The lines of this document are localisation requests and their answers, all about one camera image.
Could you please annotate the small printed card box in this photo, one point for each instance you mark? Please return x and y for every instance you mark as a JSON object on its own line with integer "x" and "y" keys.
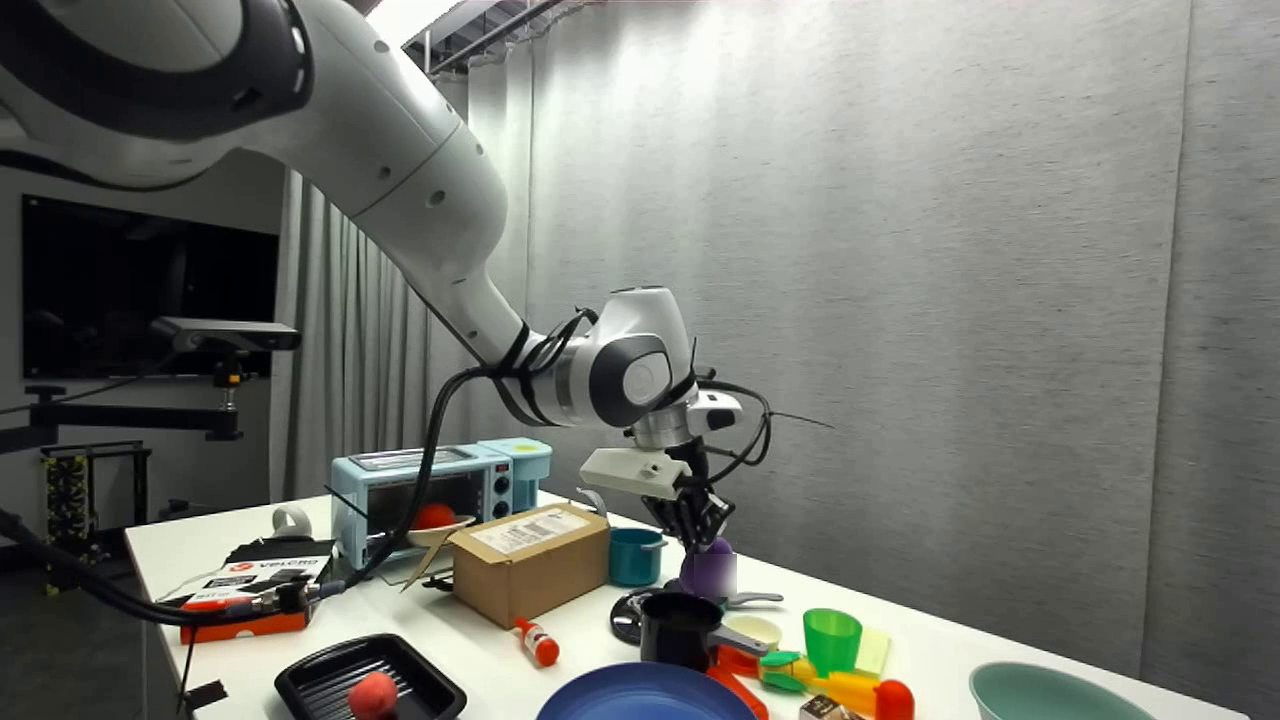
{"x": 827, "y": 710}

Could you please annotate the yellow toy food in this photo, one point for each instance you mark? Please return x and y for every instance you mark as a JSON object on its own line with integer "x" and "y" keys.
{"x": 845, "y": 689}

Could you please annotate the red toy bottle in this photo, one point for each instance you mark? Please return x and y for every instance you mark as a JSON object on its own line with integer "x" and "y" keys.
{"x": 893, "y": 703}

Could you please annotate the dark equipment rack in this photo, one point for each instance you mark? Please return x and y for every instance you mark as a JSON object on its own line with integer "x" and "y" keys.
{"x": 65, "y": 507}

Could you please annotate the cardboard shipping box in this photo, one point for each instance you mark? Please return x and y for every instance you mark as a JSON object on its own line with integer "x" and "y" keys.
{"x": 527, "y": 573}

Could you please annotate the black monitor screen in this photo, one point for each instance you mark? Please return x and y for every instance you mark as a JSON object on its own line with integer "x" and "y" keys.
{"x": 104, "y": 295}

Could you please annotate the green toy vegetable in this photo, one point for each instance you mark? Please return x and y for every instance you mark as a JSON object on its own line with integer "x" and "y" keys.
{"x": 781, "y": 673}

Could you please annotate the blue plastic plate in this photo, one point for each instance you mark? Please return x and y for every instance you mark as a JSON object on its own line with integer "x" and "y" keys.
{"x": 641, "y": 698}

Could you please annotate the red white glue stick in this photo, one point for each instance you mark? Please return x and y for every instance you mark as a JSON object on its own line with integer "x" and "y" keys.
{"x": 537, "y": 645}

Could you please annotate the teal toy pot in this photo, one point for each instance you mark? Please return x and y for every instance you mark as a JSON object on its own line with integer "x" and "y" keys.
{"x": 636, "y": 556}

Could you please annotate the light blue toaster oven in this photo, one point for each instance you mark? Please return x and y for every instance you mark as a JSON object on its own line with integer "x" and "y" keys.
{"x": 494, "y": 482}

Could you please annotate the green plastic cup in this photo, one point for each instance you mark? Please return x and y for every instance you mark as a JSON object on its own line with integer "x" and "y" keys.
{"x": 833, "y": 641}

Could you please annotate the mint green bowl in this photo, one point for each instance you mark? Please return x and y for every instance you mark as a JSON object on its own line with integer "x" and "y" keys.
{"x": 1052, "y": 698}

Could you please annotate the black grill tray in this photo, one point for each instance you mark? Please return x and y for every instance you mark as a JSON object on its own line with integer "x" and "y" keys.
{"x": 321, "y": 687}

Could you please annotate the red toy in toaster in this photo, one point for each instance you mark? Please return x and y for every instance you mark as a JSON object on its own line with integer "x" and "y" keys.
{"x": 435, "y": 512}

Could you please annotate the red ball plush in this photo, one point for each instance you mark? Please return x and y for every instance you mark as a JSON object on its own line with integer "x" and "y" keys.
{"x": 372, "y": 694}

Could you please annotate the gray curtain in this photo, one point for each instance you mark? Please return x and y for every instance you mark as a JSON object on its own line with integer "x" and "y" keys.
{"x": 934, "y": 264}

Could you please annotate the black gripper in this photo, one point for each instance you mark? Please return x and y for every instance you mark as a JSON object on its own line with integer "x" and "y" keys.
{"x": 692, "y": 507}

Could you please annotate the black camera on boom arm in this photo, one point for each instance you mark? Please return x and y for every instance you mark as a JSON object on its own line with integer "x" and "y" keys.
{"x": 225, "y": 333}

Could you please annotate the black pot lid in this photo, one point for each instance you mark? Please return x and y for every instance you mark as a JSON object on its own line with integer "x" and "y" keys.
{"x": 626, "y": 616}

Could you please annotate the orange red carrot toy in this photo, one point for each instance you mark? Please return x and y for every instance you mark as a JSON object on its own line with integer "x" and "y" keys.
{"x": 735, "y": 662}

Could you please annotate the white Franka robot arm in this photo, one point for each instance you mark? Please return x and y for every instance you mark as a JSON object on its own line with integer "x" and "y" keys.
{"x": 401, "y": 160}

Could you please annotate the ceiling light strip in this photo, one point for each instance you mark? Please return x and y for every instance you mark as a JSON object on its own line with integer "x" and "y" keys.
{"x": 420, "y": 16}

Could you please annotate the purple plush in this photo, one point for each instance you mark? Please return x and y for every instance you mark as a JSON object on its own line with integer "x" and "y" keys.
{"x": 700, "y": 576}

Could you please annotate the dark teal frying pan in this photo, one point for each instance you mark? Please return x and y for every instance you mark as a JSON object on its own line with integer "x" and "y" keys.
{"x": 759, "y": 602}

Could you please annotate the black toy pot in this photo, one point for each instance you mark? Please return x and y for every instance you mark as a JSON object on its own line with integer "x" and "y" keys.
{"x": 683, "y": 635}

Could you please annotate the white round device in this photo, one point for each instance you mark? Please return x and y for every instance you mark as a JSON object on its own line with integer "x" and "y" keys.
{"x": 290, "y": 523}

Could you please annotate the red orange box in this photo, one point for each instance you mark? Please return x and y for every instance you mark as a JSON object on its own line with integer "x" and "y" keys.
{"x": 255, "y": 621}

